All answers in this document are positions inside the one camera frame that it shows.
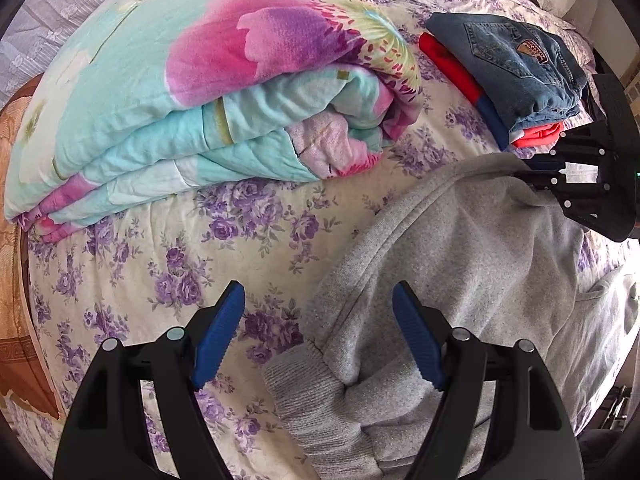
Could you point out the folded blue jeans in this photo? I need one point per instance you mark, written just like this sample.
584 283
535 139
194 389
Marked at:
520 65

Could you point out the folded floral quilt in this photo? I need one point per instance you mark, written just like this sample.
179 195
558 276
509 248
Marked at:
200 75

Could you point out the purple floral bed sheet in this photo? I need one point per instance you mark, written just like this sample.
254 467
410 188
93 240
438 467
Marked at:
165 260

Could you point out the grey hooded sweatshirt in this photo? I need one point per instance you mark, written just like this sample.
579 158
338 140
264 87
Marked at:
465 270

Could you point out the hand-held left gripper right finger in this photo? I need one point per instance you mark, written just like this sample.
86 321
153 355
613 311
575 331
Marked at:
417 332

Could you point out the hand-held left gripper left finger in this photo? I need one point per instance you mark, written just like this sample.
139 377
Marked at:
220 330

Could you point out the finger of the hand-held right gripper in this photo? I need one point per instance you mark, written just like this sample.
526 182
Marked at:
575 152
575 195

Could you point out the folded red and blue garment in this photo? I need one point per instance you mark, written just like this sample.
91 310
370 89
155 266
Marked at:
452 67

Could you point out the grey lace cloth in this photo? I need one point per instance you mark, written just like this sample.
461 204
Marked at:
55 15

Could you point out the brown wooden bed board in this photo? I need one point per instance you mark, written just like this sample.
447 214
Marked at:
20 260

